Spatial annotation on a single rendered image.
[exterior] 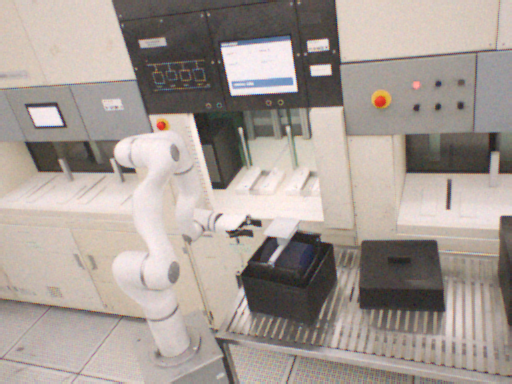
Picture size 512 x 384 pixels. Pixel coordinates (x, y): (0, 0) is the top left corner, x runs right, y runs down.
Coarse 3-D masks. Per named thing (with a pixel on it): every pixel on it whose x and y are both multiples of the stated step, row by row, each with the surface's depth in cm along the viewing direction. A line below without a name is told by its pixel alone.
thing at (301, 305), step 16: (320, 272) 177; (336, 272) 193; (256, 288) 180; (272, 288) 175; (288, 288) 171; (320, 288) 179; (256, 304) 185; (272, 304) 180; (288, 304) 176; (304, 304) 171; (320, 304) 181; (304, 320) 176
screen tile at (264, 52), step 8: (264, 48) 180; (272, 48) 179; (280, 48) 178; (264, 56) 182; (272, 56) 180; (280, 56) 179; (288, 56) 178; (264, 64) 183; (272, 64) 182; (280, 64) 181; (288, 64) 180; (264, 72) 185; (272, 72) 184; (280, 72) 183; (288, 72) 182
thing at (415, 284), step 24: (384, 240) 194; (408, 240) 192; (432, 240) 189; (360, 264) 185; (384, 264) 182; (408, 264) 180; (432, 264) 177; (360, 288) 174; (384, 288) 171; (408, 288) 169; (432, 288) 167
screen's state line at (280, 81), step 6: (270, 78) 185; (276, 78) 185; (282, 78) 184; (288, 78) 183; (234, 84) 192; (240, 84) 191; (246, 84) 190; (252, 84) 189; (258, 84) 188; (264, 84) 188; (270, 84) 187; (276, 84) 186; (282, 84) 185; (288, 84) 184
